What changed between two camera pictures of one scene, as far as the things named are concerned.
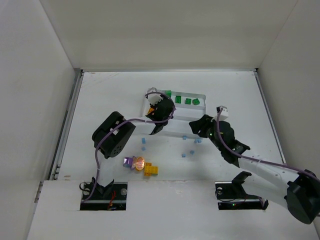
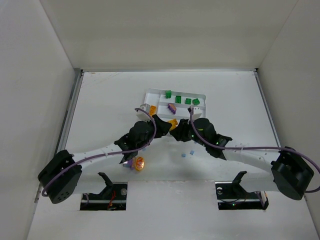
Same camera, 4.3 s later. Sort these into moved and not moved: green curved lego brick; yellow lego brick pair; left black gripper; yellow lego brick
Moved: yellow lego brick pair; left black gripper
Not moved: green curved lego brick; yellow lego brick
